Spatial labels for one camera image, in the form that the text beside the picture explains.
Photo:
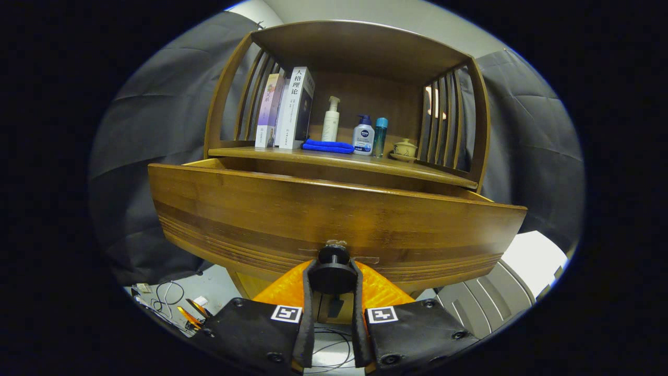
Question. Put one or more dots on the grey plastic case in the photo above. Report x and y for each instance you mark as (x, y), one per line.
(485, 305)

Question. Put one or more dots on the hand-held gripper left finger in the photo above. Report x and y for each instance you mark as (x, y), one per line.
(308, 329)

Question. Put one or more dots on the blue folded cloth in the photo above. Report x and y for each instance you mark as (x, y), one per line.
(329, 147)

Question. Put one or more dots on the white bottle with blue cap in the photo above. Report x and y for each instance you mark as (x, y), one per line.
(364, 138)

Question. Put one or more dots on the thick white and black book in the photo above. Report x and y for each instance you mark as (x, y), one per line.
(297, 104)

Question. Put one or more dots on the white sheet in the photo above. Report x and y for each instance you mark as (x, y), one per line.
(537, 256)

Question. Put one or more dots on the thin white book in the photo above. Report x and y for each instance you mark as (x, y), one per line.
(283, 120)

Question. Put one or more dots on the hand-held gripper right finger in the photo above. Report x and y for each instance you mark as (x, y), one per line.
(360, 334)

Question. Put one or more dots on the black drawer knob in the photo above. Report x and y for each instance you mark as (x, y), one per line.
(334, 274)

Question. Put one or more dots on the beige saucer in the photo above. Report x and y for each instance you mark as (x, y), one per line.
(402, 159)

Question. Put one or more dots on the beige lidded tea cup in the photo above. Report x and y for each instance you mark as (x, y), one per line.
(406, 150)

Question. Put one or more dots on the white pump bottle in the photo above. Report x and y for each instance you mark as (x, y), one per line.
(330, 125)

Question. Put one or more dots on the small white box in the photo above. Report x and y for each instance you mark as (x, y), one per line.
(143, 287)

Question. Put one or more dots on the brown wooden cabinet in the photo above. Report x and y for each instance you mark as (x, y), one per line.
(355, 47)

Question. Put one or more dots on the teal bottle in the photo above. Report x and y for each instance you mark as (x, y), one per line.
(380, 138)

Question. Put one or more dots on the wooden drawer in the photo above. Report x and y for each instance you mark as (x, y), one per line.
(334, 209)

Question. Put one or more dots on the purple book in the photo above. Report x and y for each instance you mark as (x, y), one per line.
(269, 104)

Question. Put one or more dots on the black backdrop cloth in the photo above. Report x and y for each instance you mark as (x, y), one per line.
(156, 130)

